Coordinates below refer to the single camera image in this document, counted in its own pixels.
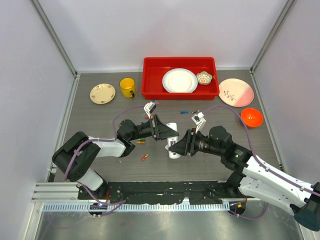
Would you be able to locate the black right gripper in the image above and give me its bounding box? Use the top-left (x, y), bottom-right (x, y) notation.
top-left (169, 127), bottom-right (224, 156)

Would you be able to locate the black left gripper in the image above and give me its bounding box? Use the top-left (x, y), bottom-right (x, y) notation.
top-left (128, 114), bottom-right (179, 141)

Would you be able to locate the white remote control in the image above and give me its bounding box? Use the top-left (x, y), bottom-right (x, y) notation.
top-left (165, 122), bottom-right (181, 159)

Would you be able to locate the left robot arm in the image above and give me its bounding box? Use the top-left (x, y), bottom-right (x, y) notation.
top-left (52, 115), bottom-right (179, 200)

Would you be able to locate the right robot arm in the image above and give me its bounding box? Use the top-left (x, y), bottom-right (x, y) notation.
top-left (166, 126), bottom-right (320, 232)

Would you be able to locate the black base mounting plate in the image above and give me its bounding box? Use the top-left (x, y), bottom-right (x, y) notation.
top-left (92, 181), bottom-right (245, 205)

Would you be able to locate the white paper plate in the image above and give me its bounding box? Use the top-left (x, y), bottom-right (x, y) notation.
top-left (162, 68), bottom-right (198, 93)

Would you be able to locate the yellow mug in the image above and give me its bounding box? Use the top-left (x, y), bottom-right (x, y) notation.
top-left (119, 77), bottom-right (136, 98)

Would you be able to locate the red plastic bin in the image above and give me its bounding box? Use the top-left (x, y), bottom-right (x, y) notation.
top-left (141, 56), bottom-right (220, 100)

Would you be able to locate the patterned small bowl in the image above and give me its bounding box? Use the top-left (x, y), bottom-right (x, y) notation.
top-left (196, 71), bottom-right (213, 85)

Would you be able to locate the cream floral plate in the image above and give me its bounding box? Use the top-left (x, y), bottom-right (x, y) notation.
top-left (89, 83), bottom-right (116, 105)

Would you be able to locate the pink white plate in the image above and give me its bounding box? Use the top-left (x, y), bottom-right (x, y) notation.
top-left (218, 78), bottom-right (255, 108)

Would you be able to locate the orange plastic bowl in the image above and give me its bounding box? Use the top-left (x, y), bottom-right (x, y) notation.
top-left (240, 108), bottom-right (264, 128)

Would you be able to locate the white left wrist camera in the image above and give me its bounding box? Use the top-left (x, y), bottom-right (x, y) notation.
top-left (143, 101), bottom-right (157, 119)

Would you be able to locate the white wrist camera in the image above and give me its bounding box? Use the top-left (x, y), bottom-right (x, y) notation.
top-left (191, 112), bottom-right (206, 133)
top-left (143, 101), bottom-right (157, 119)

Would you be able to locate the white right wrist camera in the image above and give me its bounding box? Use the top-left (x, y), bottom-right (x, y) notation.
top-left (191, 112), bottom-right (206, 133)

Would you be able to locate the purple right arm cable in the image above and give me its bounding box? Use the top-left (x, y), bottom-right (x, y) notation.
top-left (202, 105), bottom-right (320, 197)

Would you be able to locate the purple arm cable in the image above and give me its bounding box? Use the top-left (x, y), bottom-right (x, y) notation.
top-left (202, 105), bottom-right (320, 197)
top-left (63, 106), bottom-right (146, 182)

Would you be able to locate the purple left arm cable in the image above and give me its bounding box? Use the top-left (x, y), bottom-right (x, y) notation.
top-left (63, 106), bottom-right (146, 182)

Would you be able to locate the white slotted cable duct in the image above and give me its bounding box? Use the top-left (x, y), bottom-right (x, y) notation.
top-left (42, 201), bottom-right (230, 213)

